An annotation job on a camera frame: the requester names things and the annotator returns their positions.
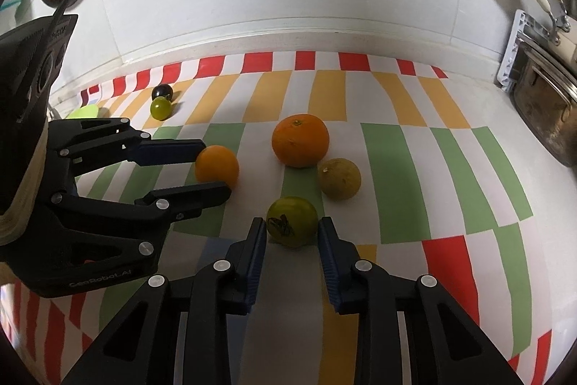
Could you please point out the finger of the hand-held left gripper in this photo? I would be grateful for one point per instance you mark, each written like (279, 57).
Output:
(198, 196)
(173, 151)

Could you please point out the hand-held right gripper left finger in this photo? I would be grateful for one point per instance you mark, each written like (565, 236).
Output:
(257, 263)

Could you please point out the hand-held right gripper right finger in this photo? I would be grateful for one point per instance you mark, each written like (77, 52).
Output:
(328, 263)

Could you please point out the small orange tangerine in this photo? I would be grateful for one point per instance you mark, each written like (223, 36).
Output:
(218, 168)

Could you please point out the green grape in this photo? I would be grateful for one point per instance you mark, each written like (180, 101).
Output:
(160, 109)

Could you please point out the green fruit with dark mark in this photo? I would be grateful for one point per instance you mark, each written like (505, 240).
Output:
(293, 220)

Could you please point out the dark purple plum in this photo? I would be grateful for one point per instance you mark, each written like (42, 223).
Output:
(163, 90)

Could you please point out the tan round fruit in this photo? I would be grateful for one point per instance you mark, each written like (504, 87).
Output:
(340, 179)

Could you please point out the green plate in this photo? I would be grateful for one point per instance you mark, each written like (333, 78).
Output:
(83, 112)

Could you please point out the large orange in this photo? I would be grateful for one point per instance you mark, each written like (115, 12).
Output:
(300, 140)

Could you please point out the striped colourful cloth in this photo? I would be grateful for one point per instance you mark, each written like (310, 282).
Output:
(396, 186)

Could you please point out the large steel pot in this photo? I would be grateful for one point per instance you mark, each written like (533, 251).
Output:
(547, 105)

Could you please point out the white plastic rack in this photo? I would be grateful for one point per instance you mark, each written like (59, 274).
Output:
(514, 51)

